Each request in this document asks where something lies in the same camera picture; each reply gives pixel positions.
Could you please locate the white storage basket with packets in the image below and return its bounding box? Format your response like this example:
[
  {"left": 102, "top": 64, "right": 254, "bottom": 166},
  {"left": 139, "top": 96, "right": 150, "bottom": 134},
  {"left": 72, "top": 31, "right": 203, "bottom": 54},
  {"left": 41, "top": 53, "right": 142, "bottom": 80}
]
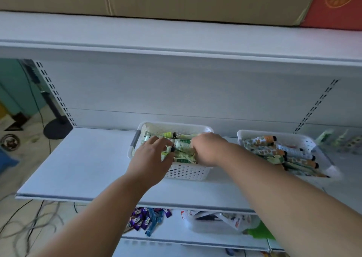
[{"left": 183, "top": 209, "right": 261, "bottom": 235}]

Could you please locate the person's right forearm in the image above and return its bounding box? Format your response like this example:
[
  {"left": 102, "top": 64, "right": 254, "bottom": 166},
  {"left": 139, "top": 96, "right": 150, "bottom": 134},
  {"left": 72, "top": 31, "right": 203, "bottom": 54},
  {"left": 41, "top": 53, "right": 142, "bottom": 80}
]
[{"left": 217, "top": 142, "right": 362, "bottom": 257}]

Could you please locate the green white cream tube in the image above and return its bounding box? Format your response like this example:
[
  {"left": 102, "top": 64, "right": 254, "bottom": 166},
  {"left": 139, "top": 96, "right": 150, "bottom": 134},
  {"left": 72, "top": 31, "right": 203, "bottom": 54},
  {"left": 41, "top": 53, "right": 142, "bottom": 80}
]
[{"left": 172, "top": 139, "right": 195, "bottom": 153}]

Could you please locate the round metal bowl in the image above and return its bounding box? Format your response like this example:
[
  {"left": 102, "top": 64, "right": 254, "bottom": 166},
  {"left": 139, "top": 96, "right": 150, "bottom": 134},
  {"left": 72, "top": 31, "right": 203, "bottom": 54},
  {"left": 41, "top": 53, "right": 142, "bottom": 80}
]
[{"left": 0, "top": 134, "right": 21, "bottom": 152}]

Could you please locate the white perforated plastic basket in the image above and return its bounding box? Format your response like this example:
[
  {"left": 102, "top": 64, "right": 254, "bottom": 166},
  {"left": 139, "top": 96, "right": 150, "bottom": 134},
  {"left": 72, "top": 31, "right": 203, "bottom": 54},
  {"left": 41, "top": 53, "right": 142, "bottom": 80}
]
[{"left": 237, "top": 129, "right": 342, "bottom": 181}]

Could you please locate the green plastic item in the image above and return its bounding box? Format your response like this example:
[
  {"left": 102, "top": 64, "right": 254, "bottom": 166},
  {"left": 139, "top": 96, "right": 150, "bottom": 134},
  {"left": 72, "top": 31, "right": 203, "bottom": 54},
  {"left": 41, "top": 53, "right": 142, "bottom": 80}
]
[{"left": 245, "top": 221, "right": 276, "bottom": 240}]

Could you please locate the blue cloth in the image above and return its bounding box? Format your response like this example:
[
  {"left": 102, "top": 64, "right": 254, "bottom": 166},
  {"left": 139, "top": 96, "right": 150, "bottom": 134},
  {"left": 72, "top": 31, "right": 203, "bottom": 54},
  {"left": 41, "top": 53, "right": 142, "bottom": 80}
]
[{"left": 0, "top": 148, "right": 20, "bottom": 176}]

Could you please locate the white perforated basket grey handle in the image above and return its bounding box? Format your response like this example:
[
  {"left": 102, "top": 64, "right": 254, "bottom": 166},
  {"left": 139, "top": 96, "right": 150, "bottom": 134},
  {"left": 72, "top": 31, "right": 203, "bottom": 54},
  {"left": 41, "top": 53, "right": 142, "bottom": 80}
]
[{"left": 127, "top": 121, "right": 214, "bottom": 181}]

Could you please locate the pile of orange capped tubes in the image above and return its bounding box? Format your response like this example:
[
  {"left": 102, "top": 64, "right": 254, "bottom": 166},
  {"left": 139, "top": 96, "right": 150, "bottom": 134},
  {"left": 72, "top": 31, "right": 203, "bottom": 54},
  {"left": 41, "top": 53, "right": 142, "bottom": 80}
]
[{"left": 243, "top": 135, "right": 331, "bottom": 179}]

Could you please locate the black fan stand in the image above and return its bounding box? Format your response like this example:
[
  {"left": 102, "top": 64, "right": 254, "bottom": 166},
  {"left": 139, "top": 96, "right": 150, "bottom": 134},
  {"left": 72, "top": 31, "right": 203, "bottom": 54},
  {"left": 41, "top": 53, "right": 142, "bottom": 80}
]
[{"left": 27, "top": 59, "right": 73, "bottom": 140}]

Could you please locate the pile of green tubes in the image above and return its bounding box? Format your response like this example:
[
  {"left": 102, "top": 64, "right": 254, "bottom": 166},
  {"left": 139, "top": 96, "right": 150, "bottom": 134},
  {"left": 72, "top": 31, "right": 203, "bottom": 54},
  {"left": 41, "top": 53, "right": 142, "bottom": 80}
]
[{"left": 141, "top": 131, "right": 198, "bottom": 165}]

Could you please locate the white metal shelf unit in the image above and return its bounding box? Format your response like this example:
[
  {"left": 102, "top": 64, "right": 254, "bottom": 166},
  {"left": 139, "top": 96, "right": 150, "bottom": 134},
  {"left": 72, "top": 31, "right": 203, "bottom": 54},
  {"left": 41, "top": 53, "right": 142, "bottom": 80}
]
[{"left": 0, "top": 11, "right": 362, "bottom": 257}]

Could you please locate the blue snack packets bunch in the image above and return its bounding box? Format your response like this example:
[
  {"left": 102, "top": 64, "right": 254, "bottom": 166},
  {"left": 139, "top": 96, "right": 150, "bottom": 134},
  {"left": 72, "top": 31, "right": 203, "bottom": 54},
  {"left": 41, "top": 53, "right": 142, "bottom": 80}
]
[{"left": 145, "top": 208, "right": 165, "bottom": 237}]

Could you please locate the person's left hand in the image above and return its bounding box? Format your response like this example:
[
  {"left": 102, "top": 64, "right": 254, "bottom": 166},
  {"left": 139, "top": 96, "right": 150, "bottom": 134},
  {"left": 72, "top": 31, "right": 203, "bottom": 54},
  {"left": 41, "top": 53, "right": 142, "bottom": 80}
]
[{"left": 126, "top": 136, "right": 175, "bottom": 191}]

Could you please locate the person's right hand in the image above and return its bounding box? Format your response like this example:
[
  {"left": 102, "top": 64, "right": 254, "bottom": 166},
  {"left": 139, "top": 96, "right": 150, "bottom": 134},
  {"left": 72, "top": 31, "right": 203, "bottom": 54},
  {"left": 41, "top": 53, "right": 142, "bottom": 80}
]
[{"left": 190, "top": 132, "right": 230, "bottom": 167}]

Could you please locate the person's left forearm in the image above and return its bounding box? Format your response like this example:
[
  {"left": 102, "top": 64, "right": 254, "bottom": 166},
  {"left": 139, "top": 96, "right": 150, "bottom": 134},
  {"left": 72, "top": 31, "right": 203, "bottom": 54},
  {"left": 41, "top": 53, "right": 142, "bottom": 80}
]
[{"left": 34, "top": 172, "right": 154, "bottom": 257}]

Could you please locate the row of pale green tubes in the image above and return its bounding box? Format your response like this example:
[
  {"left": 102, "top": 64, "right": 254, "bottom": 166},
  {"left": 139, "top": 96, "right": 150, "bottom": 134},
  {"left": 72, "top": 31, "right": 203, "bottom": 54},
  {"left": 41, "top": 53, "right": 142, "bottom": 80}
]
[{"left": 315, "top": 128, "right": 362, "bottom": 153}]

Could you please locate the heap of purple snack packets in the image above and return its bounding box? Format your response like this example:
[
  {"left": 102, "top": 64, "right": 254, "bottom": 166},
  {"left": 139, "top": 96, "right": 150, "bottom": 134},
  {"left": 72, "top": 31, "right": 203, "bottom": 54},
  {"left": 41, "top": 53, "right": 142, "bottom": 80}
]
[{"left": 127, "top": 207, "right": 173, "bottom": 232}]

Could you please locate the teal cabinet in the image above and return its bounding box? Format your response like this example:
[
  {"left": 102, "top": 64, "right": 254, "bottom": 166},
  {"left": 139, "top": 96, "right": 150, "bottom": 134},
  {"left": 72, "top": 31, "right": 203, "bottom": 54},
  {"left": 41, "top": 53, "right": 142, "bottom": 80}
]
[{"left": 0, "top": 59, "right": 48, "bottom": 119}]

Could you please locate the red printed box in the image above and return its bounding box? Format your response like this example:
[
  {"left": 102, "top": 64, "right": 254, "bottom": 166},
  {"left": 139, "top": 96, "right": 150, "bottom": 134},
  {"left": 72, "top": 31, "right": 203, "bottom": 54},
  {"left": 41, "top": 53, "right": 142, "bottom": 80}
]
[{"left": 300, "top": 0, "right": 362, "bottom": 31}]

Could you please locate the tangle of floor cables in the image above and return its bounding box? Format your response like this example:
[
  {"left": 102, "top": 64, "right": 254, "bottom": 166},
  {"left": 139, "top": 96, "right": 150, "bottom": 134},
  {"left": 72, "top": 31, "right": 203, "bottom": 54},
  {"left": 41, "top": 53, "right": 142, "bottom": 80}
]
[{"left": 0, "top": 193, "right": 78, "bottom": 257}]

